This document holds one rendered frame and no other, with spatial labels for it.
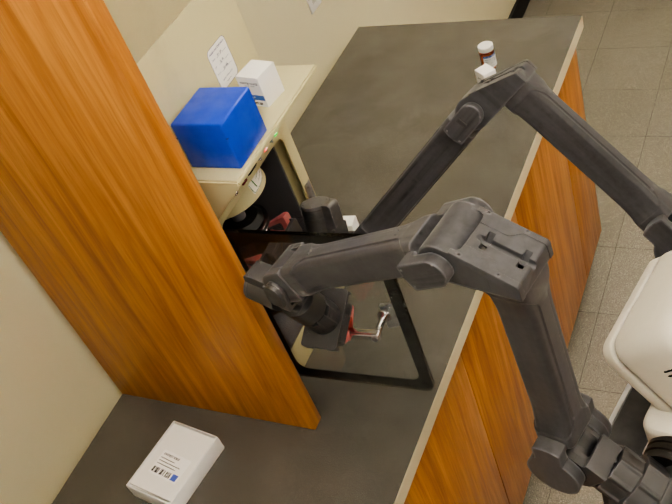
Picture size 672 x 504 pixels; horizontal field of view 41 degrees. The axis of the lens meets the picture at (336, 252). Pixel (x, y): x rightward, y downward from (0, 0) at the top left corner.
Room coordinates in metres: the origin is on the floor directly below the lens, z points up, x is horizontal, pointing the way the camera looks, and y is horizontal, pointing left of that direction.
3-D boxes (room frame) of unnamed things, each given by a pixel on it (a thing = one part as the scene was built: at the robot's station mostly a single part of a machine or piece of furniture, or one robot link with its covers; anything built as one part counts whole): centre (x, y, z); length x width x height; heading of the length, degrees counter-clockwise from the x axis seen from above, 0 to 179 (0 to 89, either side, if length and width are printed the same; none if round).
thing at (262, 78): (1.38, 0.01, 1.54); 0.05 x 0.05 x 0.06; 42
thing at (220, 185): (1.34, 0.05, 1.46); 0.32 x 0.11 x 0.10; 142
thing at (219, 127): (1.27, 0.10, 1.56); 0.10 x 0.10 x 0.09; 52
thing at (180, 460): (1.16, 0.45, 0.96); 0.16 x 0.12 x 0.04; 134
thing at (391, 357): (1.15, 0.05, 1.19); 0.30 x 0.01 x 0.40; 54
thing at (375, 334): (1.09, 0.01, 1.20); 0.10 x 0.05 x 0.03; 54
